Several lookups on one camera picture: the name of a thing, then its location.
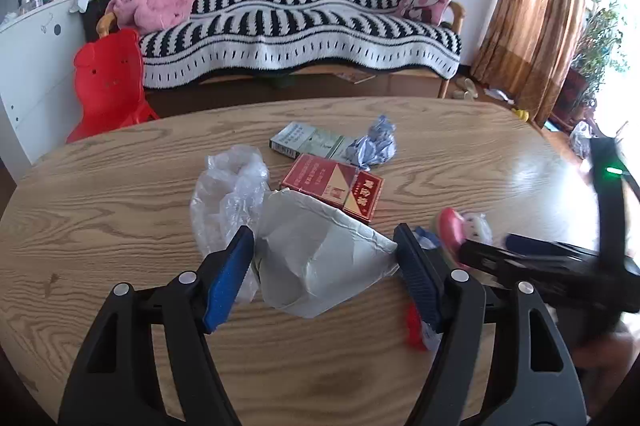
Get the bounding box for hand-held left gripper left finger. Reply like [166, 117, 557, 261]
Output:
[59, 225, 256, 426]

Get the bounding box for white slippers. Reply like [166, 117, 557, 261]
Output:
[452, 78, 478, 100]

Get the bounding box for grey green cigarette box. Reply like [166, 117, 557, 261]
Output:
[269, 121, 358, 164]

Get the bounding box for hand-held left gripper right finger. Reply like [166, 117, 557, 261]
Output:
[393, 223, 587, 426]

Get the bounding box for red plastic piece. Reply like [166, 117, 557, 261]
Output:
[404, 303, 426, 349]

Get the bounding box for red pink toy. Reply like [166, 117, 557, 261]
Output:
[434, 206, 468, 259]

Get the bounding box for red plastic chair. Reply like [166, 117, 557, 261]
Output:
[66, 28, 161, 144]

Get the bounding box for brown curtain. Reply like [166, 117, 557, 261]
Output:
[470, 0, 591, 124]

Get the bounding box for white paper bag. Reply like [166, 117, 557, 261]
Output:
[252, 187, 399, 319]

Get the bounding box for red cigarette box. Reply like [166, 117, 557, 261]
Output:
[280, 153, 385, 225]

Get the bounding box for pink cartoon cushion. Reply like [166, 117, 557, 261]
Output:
[395, 0, 460, 26]

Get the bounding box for wooden sofa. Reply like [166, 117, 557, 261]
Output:
[95, 0, 467, 100]

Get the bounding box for green potted plant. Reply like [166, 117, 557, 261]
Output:
[570, 0, 631, 107]

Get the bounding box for translucent plastic bag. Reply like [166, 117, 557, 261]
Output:
[190, 145, 271, 303]

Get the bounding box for pink blanket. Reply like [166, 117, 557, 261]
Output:
[105, 0, 207, 34]

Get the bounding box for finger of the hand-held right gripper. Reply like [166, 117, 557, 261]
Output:
[504, 233, 602, 260]
[459, 239, 627, 308]

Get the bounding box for white cabinet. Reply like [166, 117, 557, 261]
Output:
[0, 0, 91, 182]

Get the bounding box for white plastic bag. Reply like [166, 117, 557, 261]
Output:
[570, 121, 593, 157]

